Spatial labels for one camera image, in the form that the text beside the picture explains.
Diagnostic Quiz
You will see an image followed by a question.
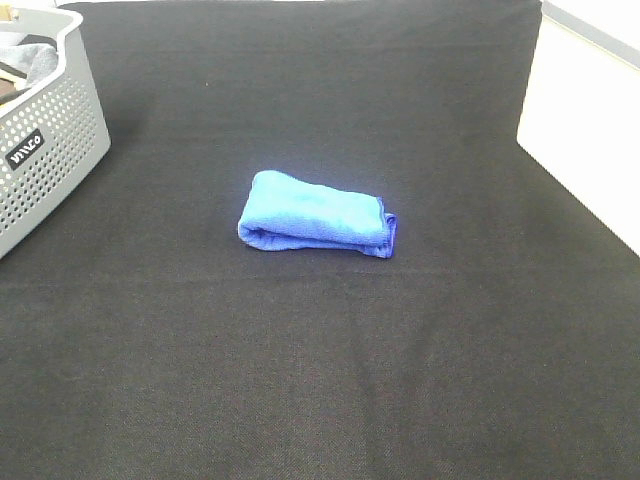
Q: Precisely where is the grey perforated plastic basket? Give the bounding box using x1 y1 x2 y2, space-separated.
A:
1 3 111 254

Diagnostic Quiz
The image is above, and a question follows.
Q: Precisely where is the blue microfiber towel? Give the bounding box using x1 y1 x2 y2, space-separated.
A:
237 170 397 259

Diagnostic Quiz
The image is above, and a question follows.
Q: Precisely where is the white plastic storage crate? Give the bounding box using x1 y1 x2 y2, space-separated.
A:
517 1 639 252

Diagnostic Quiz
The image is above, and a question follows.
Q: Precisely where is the black table cloth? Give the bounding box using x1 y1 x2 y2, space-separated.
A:
1 1 639 479

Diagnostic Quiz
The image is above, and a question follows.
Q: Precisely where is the grey towel in basket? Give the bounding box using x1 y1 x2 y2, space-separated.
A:
1 43 58 89

